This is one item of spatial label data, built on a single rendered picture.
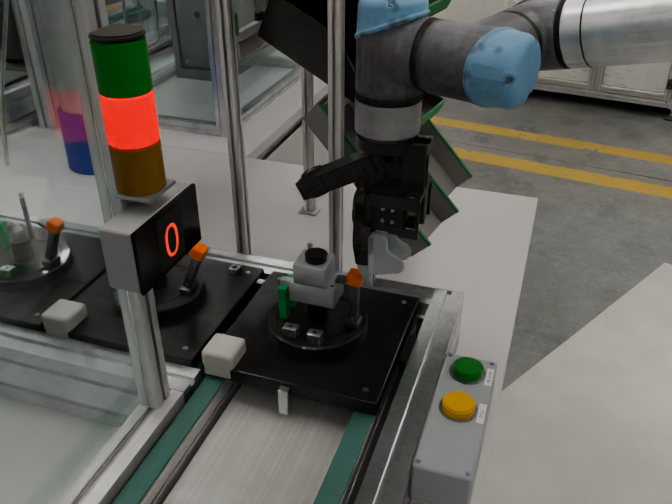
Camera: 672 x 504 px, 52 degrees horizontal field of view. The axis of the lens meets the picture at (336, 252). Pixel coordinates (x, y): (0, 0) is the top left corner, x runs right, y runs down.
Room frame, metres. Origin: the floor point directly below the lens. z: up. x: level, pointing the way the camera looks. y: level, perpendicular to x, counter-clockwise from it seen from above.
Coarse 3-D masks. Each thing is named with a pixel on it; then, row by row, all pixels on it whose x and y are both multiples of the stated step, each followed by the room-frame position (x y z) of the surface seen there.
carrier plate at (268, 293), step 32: (256, 320) 0.80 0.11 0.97; (384, 320) 0.80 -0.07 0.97; (256, 352) 0.72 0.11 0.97; (352, 352) 0.72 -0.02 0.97; (384, 352) 0.72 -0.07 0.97; (256, 384) 0.68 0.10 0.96; (288, 384) 0.66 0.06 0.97; (320, 384) 0.66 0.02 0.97; (352, 384) 0.66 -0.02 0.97; (384, 384) 0.66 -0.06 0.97
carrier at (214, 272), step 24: (216, 264) 0.95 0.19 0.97; (168, 288) 0.85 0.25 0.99; (192, 288) 0.84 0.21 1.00; (216, 288) 0.88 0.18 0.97; (240, 288) 0.88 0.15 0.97; (168, 312) 0.80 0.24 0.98; (192, 312) 0.81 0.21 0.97; (216, 312) 0.81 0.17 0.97; (168, 336) 0.76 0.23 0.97; (192, 336) 0.76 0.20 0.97; (168, 360) 0.72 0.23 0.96; (192, 360) 0.71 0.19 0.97
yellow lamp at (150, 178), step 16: (160, 144) 0.64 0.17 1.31; (112, 160) 0.62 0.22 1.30; (128, 160) 0.61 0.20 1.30; (144, 160) 0.61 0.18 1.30; (160, 160) 0.63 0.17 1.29; (128, 176) 0.61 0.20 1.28; (144, 176) 0.61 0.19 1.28; (160, 176) 0.63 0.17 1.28; (128, 192) 0.61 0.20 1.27; (144, 192) 0.61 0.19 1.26
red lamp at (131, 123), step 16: (144, 96) 0.62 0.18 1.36; (112, 112) 0.61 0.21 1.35; (128, 112) 0.61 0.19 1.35; (144, 112) 0.62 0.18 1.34; (112, 128) 0.61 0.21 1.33; (128, 128) 0.61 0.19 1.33; (144, 128) 0.62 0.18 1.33; (112, 144) 0.62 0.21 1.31; (128, 144) 0.61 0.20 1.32; (144, 144) 0.62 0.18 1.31
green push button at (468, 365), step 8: (456, 360) 0.71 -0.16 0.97; (464, 360) 0.71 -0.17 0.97; (472, 360) 0.71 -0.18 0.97; (456, 368) 0.69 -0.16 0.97; (464, 368) 0.69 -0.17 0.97; (472, 368) 0.69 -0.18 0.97; (480, 368) 0.69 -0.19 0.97; (456, 376) 0.68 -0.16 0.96; (464, 376) 0.68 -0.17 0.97; (472, 376) 0.68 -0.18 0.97; (480, 376) 0.68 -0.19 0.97
